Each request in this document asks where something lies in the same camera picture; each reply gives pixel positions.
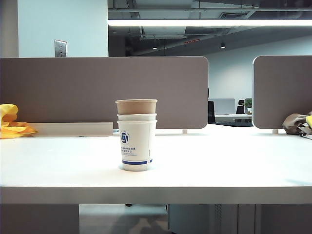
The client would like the brown kraft paper cup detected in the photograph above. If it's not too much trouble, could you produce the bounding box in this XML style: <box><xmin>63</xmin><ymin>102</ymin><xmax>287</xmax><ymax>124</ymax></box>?
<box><xmin>115</xmin><ymin>98</ymin><xmax>158</xmax><ymax>115</ymax></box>

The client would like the grey desk divider panel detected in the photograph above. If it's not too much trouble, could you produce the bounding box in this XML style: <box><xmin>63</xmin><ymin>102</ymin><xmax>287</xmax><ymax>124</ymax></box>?
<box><xmin>252</xmin><ymin>55</ymin><xmax>312</xmax><ymax>130</ymax></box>

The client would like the grey under-desk cabinet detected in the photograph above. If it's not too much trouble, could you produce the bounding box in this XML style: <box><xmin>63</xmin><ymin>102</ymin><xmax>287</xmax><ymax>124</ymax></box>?
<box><xmin>167</xmin><ymin>204</ymin><xmax>239</xmax><ymax>234</ymax></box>

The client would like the white paper cup blue stripe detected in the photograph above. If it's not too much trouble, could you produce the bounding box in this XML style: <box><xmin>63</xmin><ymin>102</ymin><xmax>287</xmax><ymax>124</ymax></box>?
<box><xmin>117</xmin><ymin>113</ymin><xmax>157</xmax><ymax>122</ymax></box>

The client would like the metal wall switch plate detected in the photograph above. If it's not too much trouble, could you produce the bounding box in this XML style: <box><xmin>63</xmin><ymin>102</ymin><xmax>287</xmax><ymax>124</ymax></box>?
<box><xmin>54</xmin><ymin>39</ymin><xmax>68</xmax><ymax>58</ymax></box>

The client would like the wide grey desk divider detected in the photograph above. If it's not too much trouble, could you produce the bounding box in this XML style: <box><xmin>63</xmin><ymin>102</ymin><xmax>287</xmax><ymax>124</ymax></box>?
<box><xmin>0</xmin><ymin>56</ymin><xmax>210</xmax><ymax>130</ymax></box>

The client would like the white background partition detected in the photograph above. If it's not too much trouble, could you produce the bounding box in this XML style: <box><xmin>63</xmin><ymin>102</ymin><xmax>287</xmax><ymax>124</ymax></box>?
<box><xmin>209</xmin><ymin>98</ymin><xmax>236</xmax><ymax>115</ymax></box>

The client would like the long ceiling light strip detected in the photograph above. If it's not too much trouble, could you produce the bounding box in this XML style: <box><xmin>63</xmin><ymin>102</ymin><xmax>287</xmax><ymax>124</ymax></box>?
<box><xmin>107</xmin><ymin>19</ymin><xmax>312</xmax><ymax>27</ymax></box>

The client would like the grey desk side panel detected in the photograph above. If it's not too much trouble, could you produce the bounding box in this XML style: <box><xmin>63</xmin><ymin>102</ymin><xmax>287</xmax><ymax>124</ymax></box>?
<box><xmin>0</xmin><ymin>204</ymin><xmax>80</xmax><ymax>234</ymax></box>
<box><xmin>237</xmin><ymin>204</ymin><xmax>312</xmax><ymax>234</ymax></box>

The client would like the green potted plant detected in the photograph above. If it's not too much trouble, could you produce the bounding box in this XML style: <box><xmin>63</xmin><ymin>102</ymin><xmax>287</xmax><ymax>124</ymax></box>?
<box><xmin>244</xmin><ymin>97</ymin><xmax>253</xmax><ymax>115</ymax></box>

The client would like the white paper cup blue logo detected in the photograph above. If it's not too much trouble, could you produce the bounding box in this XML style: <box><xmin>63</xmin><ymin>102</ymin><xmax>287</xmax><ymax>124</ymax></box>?
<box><xmin>117</xmin><ymin>119</ymin><xmax>158</xmax><ymax>172</ymax></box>

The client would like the white background desk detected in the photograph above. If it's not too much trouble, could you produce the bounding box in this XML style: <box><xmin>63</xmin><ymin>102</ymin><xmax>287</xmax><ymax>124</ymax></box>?
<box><xmin>214</xmin><ymin>113</ymin><xmax>253</xmax><ymax>124</ymax></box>

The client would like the yellow cloth bag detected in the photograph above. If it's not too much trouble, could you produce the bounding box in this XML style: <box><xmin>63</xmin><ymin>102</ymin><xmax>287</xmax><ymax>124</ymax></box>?
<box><xmin>0</xmin><ymin>103</ymin><xmax>39</xmax><ymax>139</ymax></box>

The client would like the brown crumpled bag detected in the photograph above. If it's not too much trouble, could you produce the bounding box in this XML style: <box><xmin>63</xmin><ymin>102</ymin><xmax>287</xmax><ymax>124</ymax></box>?
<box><xmin>282</xmin><ymin>111</ymin><xmax>312</xmax><ymax>135</ymax></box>

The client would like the black office chair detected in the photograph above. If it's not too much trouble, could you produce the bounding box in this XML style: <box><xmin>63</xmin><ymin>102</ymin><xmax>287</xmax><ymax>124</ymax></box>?
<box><xmin>235</xmin><ymin>99</ymin><xmax>245</xmax><ymax>115</ymax></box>

